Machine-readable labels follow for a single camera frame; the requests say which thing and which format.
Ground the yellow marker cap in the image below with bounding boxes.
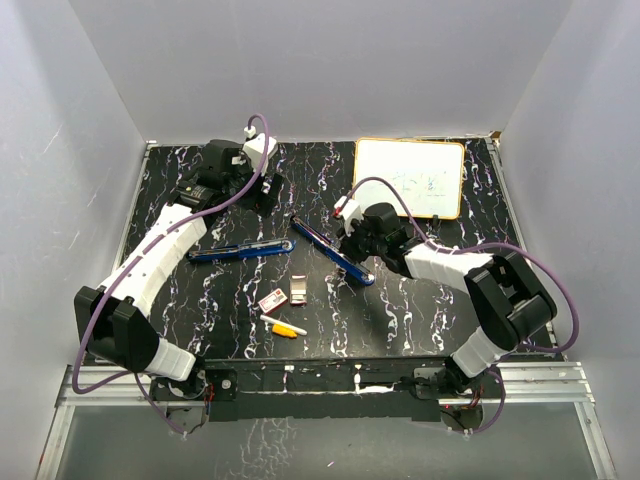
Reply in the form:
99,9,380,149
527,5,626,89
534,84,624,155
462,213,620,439
272,324,298,339

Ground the red white staple box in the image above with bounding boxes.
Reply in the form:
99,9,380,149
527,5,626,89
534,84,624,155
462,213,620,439
258,288,288,314

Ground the purple cable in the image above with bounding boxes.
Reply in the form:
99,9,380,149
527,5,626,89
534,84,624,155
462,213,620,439
337,177,581,436
70,113,276,439

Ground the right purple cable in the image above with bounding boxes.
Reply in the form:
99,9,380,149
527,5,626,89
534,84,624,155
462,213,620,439
337,177,581,436

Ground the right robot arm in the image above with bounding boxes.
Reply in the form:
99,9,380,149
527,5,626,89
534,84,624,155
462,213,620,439
334,198,557,397

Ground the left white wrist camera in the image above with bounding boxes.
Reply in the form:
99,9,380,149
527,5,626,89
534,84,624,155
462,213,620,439
242,126,278,175

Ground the staple tray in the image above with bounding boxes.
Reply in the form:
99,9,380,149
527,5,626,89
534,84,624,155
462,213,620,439
289,275,307,306

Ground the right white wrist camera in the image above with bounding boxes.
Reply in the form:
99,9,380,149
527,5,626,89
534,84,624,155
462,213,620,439
333,196,363,238

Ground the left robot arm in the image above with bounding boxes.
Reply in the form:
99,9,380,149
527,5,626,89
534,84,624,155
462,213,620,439
74,134,282,399

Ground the white marker pen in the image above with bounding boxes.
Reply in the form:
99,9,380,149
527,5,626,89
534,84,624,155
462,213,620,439
260,314,308,336

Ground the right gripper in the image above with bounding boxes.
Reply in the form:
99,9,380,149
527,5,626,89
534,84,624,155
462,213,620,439
336,217,386,264

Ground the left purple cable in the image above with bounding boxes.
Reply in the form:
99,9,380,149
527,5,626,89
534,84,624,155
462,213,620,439
70,113,276,439

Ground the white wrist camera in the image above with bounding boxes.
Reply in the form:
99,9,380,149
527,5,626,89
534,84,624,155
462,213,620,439
333,196,363,238
242,126,278,175

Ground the small whiteboard orange frame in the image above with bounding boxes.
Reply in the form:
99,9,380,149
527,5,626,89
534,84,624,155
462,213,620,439
353,138,466,220

